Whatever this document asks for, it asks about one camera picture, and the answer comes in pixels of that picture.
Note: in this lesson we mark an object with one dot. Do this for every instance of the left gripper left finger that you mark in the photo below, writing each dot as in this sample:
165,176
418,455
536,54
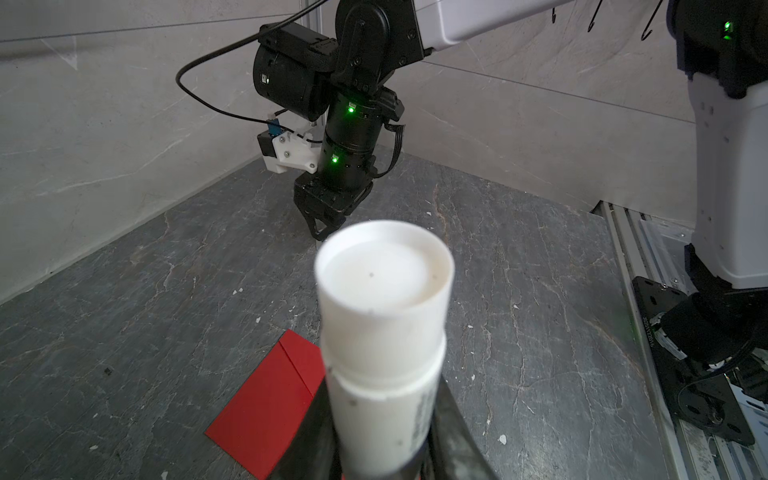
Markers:
313,452

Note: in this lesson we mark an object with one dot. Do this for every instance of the red envelope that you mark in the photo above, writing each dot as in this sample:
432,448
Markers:
257,425

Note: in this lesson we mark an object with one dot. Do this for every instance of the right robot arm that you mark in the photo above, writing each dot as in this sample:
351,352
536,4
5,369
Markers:
722,49

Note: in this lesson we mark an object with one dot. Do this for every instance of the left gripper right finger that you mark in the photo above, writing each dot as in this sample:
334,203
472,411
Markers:
452,452

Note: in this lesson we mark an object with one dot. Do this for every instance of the white glue stick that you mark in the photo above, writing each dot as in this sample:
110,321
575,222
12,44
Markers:
384,290

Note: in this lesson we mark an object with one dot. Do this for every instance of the black wire hook rack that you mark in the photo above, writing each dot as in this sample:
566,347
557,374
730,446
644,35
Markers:
635,20

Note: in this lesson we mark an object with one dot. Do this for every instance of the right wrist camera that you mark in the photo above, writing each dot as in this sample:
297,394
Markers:
285,146

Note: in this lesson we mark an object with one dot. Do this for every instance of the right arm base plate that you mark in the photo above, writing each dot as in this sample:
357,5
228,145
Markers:
689,394

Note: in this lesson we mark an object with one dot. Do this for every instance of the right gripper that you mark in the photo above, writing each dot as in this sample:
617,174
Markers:
317,201

